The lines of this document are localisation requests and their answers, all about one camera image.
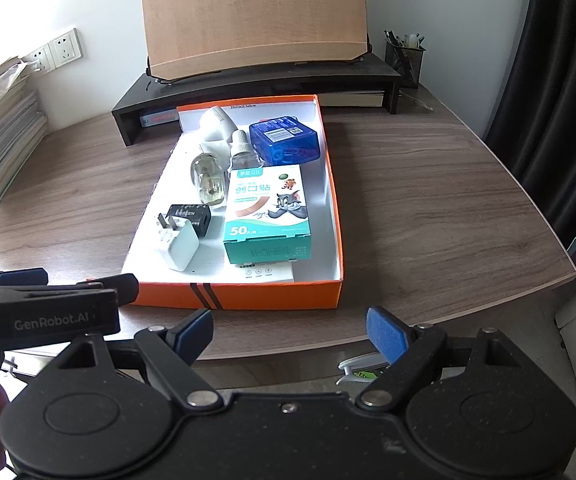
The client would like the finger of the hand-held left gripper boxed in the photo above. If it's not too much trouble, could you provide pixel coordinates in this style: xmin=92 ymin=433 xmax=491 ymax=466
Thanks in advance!
xmin=0 ymin=268 xmax=49 ymax=294
xmin=48 ymin=273 xmax=139 ymax=307

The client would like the brown cardboard sheet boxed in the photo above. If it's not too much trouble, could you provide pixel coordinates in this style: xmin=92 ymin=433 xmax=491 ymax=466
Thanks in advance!
xmin=139 ymin=0 xmax=370 ymax=84

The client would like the blue plastic box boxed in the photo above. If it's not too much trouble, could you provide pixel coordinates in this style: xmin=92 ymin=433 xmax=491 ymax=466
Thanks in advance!
xmin=248 ymin=115 xmax=322 ymax=167

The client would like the white plug-in heater with bottle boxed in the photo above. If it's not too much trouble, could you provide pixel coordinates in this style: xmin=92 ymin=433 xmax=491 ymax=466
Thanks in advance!
xmin=189 ymin=142 xmax=227 ymax=207

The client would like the black desk riser shelf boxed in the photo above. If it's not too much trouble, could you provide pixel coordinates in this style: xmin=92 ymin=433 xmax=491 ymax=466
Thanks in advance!
xmin=111 ymin=51 xmax=403 ymax=147

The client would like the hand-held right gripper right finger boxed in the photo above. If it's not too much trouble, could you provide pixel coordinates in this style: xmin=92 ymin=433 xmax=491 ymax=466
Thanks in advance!
xmin=354 ymin=305 xmax=526 ymax=410

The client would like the clear refill bottle white cap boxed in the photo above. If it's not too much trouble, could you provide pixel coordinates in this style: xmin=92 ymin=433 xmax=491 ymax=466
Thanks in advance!
xmin=228 ymin=129 xmax=265 ymax=177

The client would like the stack of books and papers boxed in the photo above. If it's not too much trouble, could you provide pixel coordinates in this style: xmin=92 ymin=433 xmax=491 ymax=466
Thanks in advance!
xmin=0 ymin=56 xmax=50 ymax=219

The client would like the white wall socket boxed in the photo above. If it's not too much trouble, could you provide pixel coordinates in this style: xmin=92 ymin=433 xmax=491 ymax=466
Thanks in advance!
xmin=24 ymin=44 xmax=55 ymax=75
xmin=49 ymin=27 xmax=83 ymax=68

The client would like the black curtain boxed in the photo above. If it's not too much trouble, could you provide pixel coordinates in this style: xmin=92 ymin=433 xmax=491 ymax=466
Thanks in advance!
xmin=484 ymin=0 xmax=576 ymax=248

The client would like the red white book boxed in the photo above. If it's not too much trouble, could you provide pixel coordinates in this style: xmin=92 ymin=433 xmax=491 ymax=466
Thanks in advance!
xmin=139 ymin=111 xmax=179 ymax=129

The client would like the white green clip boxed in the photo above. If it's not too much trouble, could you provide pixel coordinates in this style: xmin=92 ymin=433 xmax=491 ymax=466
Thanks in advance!
xmin=337 ymin=351 xmax=391 ymax=387

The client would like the black charger plug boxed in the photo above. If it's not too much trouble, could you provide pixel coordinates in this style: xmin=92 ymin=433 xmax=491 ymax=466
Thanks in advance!
xmin=166 ymin=203 xmax=213 ymax=239

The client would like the orange cardboard box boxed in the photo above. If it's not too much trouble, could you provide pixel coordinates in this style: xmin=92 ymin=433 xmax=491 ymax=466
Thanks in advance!
xmin=87 ymin=93 xmax=345 ymax=312

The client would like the pale thick book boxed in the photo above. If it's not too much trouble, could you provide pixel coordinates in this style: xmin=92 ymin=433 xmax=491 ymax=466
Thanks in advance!
xmin=324 ymin=89 xmax=386 ymax=109

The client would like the teal bandage box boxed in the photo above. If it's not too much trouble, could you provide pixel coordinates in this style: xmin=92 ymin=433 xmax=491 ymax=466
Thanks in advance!
xmin=222 ymin=162 xmax=315 ymax=268

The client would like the white charger plug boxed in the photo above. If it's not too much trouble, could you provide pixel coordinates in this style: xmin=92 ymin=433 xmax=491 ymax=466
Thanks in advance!
xmin=154 ymin=212 xmax=200 ymax=273

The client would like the thin cable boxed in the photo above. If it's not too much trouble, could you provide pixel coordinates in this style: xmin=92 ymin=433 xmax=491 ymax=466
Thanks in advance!
xmin=402 ymin=87 xmax=438 ymax=113

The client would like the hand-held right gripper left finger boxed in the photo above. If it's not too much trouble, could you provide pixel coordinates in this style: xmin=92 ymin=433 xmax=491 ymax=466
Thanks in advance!
xmin=57 ymin=307 xmax=225 ymax=410

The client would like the black mesh pen holder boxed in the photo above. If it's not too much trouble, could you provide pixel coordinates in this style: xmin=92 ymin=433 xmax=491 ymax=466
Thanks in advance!
xmin=384 ymin=29 xmax=427 ymax=89

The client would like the white charger box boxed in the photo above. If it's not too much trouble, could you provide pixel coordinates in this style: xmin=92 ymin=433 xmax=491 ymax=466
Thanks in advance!
xmin=229 ymin=259 xmax=296 ymax=284

